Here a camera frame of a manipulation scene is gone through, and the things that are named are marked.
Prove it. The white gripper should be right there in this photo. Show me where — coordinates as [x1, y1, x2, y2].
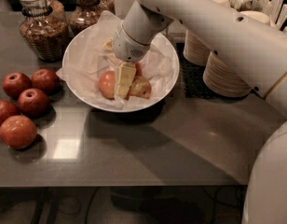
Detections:
[102, 22, 150, 98]

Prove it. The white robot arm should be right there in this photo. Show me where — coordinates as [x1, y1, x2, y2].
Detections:
[113, 0, 287, 224]

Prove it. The white bowl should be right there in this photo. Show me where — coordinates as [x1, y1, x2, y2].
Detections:
[61, 20, 181, 113]

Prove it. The red apple back right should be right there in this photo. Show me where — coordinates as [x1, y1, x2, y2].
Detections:
[31, 69, 61, 95]

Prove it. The paper bowl stack back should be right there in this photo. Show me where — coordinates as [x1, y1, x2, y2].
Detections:
[183, 0, 231, 67]

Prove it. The paper bowl stack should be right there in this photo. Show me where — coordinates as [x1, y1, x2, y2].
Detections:
[183, 0, 231, 67]
[203, 51, 252, 98]

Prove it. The red apple middle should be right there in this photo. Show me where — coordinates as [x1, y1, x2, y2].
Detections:
[17, 88, 50, 119]

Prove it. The paper bowl stack front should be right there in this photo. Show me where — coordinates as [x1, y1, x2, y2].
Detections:
[203, 51, 252, 98]

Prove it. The red apple back left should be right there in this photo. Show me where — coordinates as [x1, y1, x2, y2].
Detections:
[2, 72, 32, 100]

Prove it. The red apple front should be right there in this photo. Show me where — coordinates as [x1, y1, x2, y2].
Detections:
[0, 115, 37, 149]

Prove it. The red apple at left edge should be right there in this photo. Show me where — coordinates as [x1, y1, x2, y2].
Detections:
[0, 100, 21, 126]

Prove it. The white paper liner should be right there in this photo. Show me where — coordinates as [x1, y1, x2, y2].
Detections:
[55, 10, 175, 112]

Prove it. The glass jar with granola right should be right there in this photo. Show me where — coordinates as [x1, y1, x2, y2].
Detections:
[68, 0, 114, 35]

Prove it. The glass jar with granola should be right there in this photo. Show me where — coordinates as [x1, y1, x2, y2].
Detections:
[20, 0, 69, 62]
[68, 0, 114, 35]

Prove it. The black mat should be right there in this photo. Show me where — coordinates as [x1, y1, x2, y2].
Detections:
[175, 42, 256, 99]

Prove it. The glass jar with granola left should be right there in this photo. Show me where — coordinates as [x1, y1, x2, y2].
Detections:
[20, 0, 69, 62]

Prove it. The white plastic cutlery bunch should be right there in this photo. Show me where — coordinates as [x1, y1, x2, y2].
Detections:
[229, 0, 287, 34]

